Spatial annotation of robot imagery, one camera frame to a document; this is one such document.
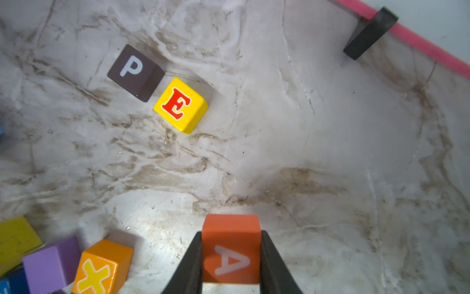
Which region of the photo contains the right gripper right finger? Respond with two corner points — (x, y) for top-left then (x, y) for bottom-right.
(259, 230), (303, 294)

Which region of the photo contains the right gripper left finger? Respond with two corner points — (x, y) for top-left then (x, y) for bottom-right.
(162, 232), (203, 294)

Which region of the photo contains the orange A block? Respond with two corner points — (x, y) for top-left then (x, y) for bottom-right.
(201, 214), (261, 284)

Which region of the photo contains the yellow E block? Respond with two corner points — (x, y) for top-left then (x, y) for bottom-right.
(153, 77), (208, 134)

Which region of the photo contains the dark P block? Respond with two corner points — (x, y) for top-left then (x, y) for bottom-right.
(107, 44), (165, 102)

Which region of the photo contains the whiteboard with PEAR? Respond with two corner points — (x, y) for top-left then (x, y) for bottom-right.
(339, 0), (470, 78)

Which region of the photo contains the orange X block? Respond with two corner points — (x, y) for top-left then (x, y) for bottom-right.
(72, 240), (133, 294)

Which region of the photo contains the purple block upper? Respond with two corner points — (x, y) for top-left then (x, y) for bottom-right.
(22, 236), (82, 294)

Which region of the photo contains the blue 9 block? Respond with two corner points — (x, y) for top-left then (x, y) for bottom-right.
(0, 267), (30, 294)

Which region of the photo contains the yellow-green X block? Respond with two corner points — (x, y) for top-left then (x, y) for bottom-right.
(0, 216), (43, 276)

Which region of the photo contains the whiteboard black foot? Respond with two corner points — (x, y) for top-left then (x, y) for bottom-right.
(343, 7), (399, 60)

